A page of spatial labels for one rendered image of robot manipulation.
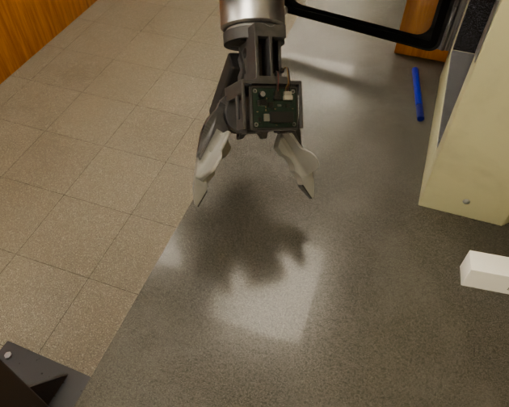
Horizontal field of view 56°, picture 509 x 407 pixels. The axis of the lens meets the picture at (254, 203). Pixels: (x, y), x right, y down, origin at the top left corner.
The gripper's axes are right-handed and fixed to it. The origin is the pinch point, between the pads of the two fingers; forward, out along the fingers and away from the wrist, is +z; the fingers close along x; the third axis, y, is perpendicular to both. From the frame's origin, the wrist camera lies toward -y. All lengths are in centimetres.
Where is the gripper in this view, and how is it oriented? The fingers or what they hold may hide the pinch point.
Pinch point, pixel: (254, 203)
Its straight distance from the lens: 59.0
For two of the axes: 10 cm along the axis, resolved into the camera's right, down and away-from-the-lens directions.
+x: 9.4, -0.7, 3.4
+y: 3.5, 0.6, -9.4
